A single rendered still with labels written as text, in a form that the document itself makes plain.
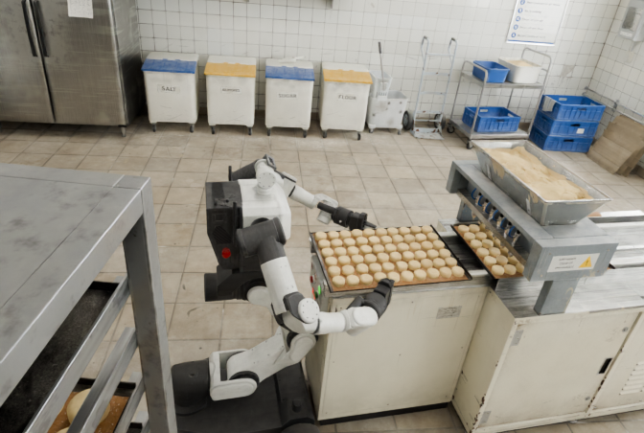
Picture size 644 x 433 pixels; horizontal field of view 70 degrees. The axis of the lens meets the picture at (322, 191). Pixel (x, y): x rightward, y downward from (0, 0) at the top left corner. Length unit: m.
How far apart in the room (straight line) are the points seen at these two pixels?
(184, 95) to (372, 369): 3.87
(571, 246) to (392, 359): 0.90
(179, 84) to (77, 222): 4.84
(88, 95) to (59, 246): 4.85
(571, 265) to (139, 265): 1.65
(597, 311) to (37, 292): 2.09
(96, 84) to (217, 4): 1.61
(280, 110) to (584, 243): 3.96
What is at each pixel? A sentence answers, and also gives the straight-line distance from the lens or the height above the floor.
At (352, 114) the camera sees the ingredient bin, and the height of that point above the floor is 0.32.
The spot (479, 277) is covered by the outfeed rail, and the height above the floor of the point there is 0.88.
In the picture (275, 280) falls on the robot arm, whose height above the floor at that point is 1.12.
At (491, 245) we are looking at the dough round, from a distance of 2.24.
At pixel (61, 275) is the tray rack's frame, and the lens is 0.43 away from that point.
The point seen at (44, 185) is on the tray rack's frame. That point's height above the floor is 1.82.
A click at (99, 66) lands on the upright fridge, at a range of 5.16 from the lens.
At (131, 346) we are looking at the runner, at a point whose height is 1.59.
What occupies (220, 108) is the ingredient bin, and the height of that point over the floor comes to 0.32.
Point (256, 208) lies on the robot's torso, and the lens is 1.62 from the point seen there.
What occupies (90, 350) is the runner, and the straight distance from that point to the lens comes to 0.56.
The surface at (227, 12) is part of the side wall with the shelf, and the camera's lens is 5.73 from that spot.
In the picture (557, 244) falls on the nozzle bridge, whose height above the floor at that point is 1.18.
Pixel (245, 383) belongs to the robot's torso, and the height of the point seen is 0.32.
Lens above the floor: 2.07
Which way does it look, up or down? 29 degrees down
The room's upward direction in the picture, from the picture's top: 6 degrees clockwise
